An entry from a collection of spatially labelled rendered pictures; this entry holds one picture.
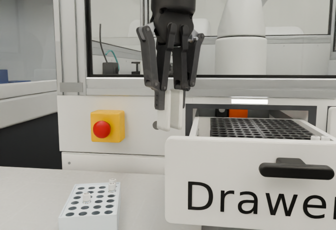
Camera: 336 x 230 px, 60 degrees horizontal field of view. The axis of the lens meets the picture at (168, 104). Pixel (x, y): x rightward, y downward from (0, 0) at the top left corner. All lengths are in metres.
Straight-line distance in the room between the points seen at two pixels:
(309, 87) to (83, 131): 0.55
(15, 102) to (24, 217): 0.70
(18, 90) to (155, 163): 0.68
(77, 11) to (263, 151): 0.56
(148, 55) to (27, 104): 0.87
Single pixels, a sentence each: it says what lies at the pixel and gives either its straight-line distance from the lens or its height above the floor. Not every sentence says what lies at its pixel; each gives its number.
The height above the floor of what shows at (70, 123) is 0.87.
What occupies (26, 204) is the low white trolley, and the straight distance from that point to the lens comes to 0.63.
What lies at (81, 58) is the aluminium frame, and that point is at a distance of 0.75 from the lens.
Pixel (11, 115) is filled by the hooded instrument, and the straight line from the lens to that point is 1.20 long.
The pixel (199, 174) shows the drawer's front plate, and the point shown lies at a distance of 0.37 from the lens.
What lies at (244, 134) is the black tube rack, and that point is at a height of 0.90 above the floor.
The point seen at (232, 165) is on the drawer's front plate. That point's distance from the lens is 0.36.
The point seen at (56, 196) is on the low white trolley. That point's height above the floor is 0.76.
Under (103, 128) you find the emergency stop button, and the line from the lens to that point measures 0.66.
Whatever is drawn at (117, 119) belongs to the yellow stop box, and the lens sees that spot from 0.68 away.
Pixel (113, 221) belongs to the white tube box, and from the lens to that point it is 0.47.
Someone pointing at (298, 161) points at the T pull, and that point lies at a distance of 0.36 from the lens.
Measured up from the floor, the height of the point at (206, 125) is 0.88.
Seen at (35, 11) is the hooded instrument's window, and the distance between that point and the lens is 1.40.
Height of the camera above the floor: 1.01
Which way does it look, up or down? 7 degrees down
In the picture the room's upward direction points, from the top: straight up
